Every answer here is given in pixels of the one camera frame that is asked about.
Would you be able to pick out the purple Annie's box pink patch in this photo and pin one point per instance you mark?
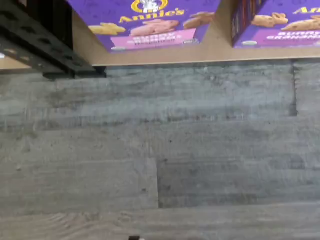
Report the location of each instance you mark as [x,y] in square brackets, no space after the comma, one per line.
[155,27]

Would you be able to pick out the wooden shelf board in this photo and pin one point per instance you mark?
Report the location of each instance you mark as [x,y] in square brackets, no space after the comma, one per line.
[215,56]
[12,64]

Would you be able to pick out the purple Annie's box violet patch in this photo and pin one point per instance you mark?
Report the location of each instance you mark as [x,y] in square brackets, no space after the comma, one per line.
[280,32]

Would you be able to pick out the black perforated shelf post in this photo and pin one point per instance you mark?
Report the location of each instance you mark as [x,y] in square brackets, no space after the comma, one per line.
[45,45]

